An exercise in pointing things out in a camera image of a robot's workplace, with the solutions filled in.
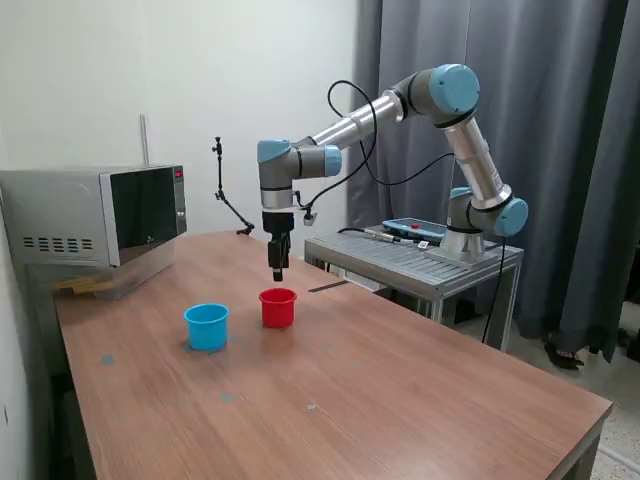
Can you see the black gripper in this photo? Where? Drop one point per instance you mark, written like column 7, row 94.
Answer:
column 278, row 222

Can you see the silver blue UR5e robot arm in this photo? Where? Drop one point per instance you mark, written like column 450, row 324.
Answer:
column 475, row 155

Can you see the red plastic cup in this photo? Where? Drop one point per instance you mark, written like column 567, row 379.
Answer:
column 277, row 314

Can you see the blue plastic cup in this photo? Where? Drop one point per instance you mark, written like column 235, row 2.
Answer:
column 206, row 330

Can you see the grey metal robot stand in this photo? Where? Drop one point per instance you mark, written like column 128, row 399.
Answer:
column 415, row 260

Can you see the robot teach pendant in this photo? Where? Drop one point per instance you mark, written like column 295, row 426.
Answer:
column 420, row 227

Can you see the white vertical pole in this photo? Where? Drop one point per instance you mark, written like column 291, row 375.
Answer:
column 144, row 140

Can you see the wooden boards stack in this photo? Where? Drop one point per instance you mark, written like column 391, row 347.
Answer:
column 80, row 287

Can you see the silver microwave oven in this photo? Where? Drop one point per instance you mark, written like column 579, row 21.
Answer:
column 65, row 210

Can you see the grey curtain panel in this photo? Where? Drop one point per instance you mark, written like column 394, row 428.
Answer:
column 575, row 125
column 380, row 30

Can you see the foot in black sandal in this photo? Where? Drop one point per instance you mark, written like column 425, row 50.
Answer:
column 565, row 356

